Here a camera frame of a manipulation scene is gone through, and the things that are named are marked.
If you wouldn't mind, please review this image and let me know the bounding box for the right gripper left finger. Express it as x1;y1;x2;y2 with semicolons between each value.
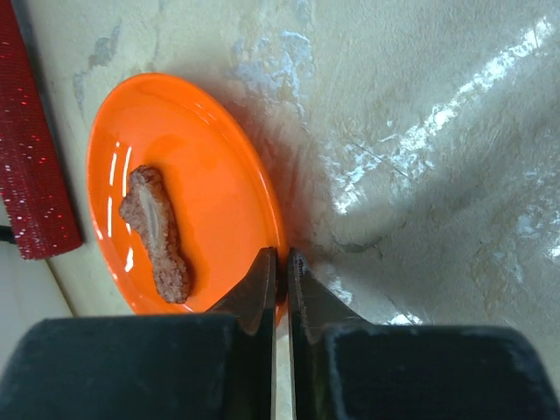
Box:
1;248;277;419

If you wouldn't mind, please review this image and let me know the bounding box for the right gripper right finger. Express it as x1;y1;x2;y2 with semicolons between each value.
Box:
286;249;559;419

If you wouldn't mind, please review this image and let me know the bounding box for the red glitter microphone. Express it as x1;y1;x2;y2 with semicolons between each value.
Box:
1;1;82;260

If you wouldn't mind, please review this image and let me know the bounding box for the orange plate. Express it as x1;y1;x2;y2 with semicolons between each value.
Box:
86;73;288;315

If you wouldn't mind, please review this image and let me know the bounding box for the white rectangular baking dish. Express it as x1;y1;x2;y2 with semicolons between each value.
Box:
1;241;72;347

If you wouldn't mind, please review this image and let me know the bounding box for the brown meat slice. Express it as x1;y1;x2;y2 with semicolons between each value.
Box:
119;165;193;304

